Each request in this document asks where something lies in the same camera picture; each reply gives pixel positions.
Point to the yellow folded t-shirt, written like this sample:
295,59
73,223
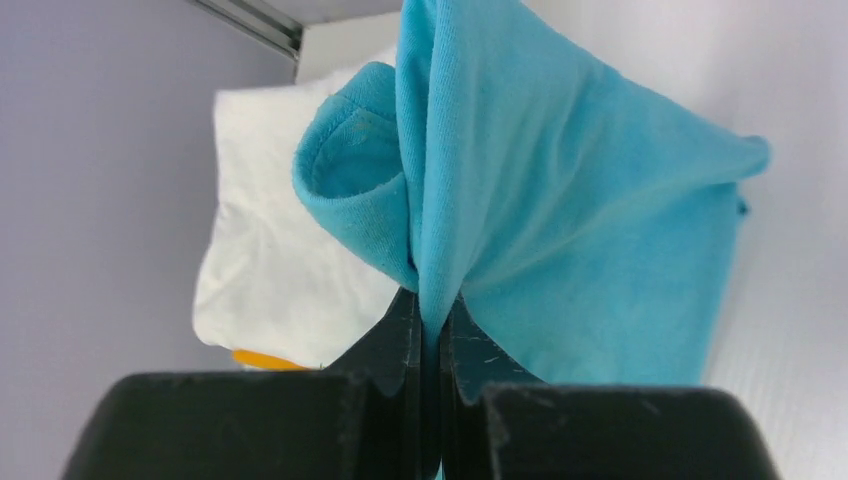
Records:
258,361

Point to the white folded t-shirt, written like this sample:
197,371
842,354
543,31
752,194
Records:
272,280

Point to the aluminium frame post left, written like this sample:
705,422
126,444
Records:
260,21

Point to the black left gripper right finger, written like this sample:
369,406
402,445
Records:
499,421

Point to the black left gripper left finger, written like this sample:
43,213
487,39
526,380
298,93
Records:
358,418

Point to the turquoise t-shirt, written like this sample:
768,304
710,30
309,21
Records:
587,223

